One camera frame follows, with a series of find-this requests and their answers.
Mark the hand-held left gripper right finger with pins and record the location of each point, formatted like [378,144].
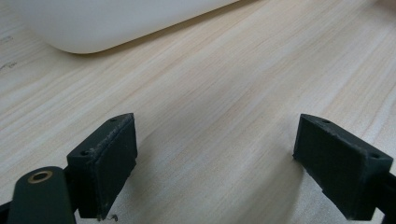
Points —
[339,168]

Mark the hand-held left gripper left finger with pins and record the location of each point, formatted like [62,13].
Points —
[102,168]

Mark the white plastic container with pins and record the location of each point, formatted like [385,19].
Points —
[102,21]

